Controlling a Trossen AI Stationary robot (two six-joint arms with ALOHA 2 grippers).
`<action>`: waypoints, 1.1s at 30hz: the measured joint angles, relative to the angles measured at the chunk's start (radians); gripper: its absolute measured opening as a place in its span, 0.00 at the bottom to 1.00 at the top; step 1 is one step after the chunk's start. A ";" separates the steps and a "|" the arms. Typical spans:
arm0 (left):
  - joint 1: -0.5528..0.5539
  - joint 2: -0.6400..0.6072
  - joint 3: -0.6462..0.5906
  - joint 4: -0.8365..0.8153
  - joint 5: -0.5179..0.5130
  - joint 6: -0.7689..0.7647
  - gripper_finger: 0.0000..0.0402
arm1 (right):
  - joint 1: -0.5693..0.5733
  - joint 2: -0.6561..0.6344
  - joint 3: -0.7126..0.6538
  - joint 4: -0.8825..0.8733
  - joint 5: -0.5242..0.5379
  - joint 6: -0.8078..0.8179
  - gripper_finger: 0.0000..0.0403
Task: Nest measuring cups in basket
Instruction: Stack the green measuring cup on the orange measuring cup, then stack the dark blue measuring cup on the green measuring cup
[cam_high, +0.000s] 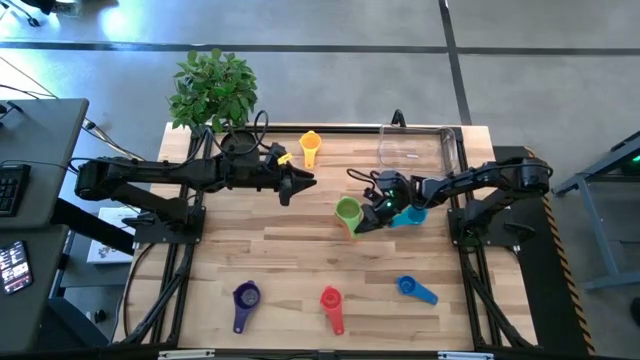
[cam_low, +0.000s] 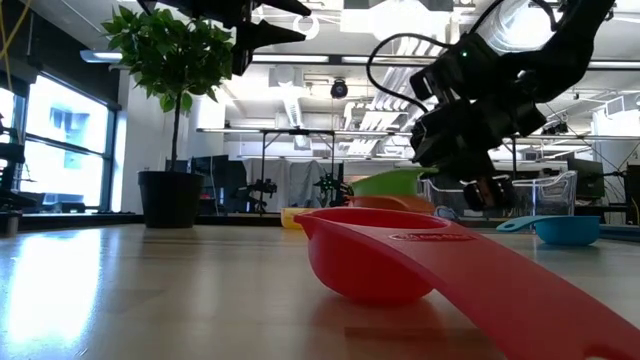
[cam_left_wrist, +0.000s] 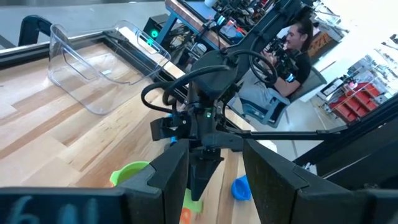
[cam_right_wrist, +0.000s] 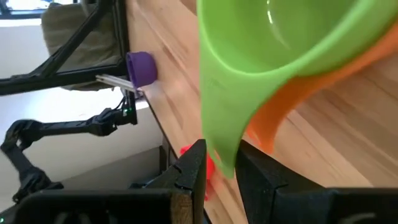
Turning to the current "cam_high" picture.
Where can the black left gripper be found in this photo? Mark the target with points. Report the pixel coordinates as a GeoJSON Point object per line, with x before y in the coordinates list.
{"type": "Point", "coordinates": [277, 175]}

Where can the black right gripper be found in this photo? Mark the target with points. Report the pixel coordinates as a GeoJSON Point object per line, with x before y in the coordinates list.
{"type": "Point", "coordinates": [395, 192]}

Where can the green measuring cup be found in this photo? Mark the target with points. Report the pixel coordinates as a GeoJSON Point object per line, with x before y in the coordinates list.
{"type": "Point", "coordinates": [348, 210]}

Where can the orange measuring cup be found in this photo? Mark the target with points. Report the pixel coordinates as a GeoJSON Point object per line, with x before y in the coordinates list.
{"type": "Point", "coordinates": [354, 237]}

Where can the yellow measuring cup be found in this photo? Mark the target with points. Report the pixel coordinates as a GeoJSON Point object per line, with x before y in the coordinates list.
{"type": "Point", "coordinates": [310, 142]}

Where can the teal measuring cup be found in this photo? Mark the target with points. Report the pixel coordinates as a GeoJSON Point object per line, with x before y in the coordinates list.
{"type": "Point", "coordinates": [414, 216]}

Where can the dark blue measuring cup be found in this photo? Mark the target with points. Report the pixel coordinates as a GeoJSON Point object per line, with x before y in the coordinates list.
{"type": "Point", "coordinates": [407, 285]}

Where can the red measuring cup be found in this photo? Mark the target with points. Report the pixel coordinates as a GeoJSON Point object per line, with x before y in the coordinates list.
{"type": "Point", "coordinates": [331, 299]}

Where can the purple measuring cup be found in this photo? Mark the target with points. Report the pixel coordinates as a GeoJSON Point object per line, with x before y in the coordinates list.
{"type": "Point", "coordinates": [246, 297]}

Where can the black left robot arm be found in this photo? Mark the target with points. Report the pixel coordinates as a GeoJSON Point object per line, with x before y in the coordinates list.
{"type": "Point", "coordinates": [150, 172]}

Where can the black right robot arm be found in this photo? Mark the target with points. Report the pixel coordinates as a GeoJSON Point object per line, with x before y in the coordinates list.
{"type": "Point", "coordinates": [500, 175]}

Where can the clear plastic basket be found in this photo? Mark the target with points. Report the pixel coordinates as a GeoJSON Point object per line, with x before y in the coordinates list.
{"type": "Point", "coordinates": [415, 150]}

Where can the yellow tag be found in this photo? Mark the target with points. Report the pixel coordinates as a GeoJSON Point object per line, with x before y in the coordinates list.
{"type": "Point", "coordinates": [285, 159]}

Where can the black plant pot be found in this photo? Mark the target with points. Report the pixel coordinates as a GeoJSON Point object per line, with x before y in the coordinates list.
{"type": "Point", "coordinates": [235, 142]}

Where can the black clamp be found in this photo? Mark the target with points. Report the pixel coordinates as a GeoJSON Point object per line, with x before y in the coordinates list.
{"type": "Point", "coordinates": [398, 119]}

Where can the green leafy plant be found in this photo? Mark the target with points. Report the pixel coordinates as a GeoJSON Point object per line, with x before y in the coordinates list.
{"type": "Point", "coordinates": [215, 90]}

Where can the black hazard-striped floor mat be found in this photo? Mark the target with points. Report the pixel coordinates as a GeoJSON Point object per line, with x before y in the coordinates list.
{"type": "Point", "coordinates": [540, 300]}

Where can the white printed box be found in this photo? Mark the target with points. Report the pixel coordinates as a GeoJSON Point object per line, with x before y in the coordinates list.
{"type": "Point", "coordinates": [107, 252]}

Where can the blue-grey metal stand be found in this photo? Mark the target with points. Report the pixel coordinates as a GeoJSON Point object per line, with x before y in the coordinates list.
{"type": "Point", "coordinates": [603, 250]}

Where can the black desk caster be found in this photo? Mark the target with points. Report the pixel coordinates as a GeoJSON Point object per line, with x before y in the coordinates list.
{"type": "Point", "coordinates": [100, 316]}

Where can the grey desk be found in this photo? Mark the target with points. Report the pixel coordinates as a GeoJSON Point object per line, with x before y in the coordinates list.
{"type": "Point", "coordinates": [45, 140]}
{"type": "Point", "coordinates": [30, 310]}

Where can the black keyboard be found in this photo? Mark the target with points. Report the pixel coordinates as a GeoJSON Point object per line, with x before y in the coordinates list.
{"type": "Point", "coordinates": [12, 190]}

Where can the black smartphone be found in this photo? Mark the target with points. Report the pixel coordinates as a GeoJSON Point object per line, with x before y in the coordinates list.
{"type": "Point", "coordinates": [15, 267]}

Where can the black chair base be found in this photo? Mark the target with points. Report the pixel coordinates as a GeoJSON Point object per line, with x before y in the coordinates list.
{"type": "Point", "coordinates": [37, 5]}

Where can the black aluminium table frame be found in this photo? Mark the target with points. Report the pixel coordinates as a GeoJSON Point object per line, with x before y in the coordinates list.
{"type": "Point", "coordinates": [350, 129]}

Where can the white table bracket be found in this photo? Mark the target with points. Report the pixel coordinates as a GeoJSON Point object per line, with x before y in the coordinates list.
{"type": "Point", "coordinates": [185, 354]}
{"type": "Point", "coordinates": [465, 356]}

